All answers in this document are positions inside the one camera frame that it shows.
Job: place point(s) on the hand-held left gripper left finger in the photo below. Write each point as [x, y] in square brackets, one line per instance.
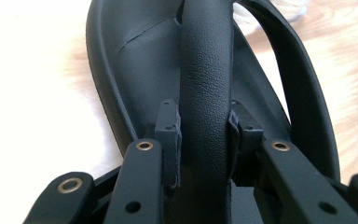
[143, 174]

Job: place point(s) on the black flip-flop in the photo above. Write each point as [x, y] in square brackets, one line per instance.
[205, 62]

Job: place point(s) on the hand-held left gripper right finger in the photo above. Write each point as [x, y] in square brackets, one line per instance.
[279, 177]

